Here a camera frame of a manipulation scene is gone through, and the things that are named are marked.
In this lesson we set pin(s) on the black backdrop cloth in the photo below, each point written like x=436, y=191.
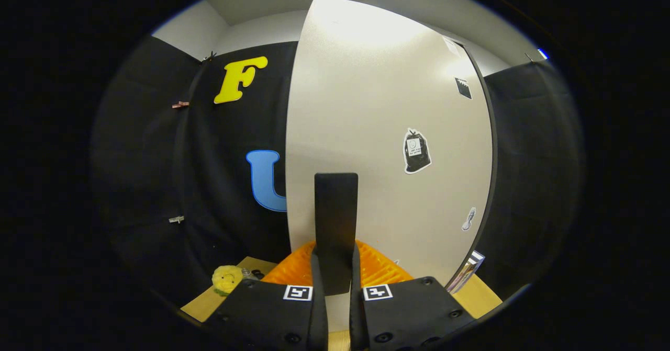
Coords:
x=209, y=183

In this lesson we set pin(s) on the ceiling light panel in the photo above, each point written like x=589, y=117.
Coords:
x=543, y=54

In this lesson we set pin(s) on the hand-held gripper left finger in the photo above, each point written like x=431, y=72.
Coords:
x=272, y=314

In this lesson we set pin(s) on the yellow pineapple plush toy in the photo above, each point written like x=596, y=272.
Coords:
x=226, y=279

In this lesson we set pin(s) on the silver cloth clip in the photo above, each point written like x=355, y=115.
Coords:
x=176, y=219

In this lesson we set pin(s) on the copper cloth clip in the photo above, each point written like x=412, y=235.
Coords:
x=180, y=104

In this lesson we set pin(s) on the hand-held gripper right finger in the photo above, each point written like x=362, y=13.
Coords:
x=408, y=314

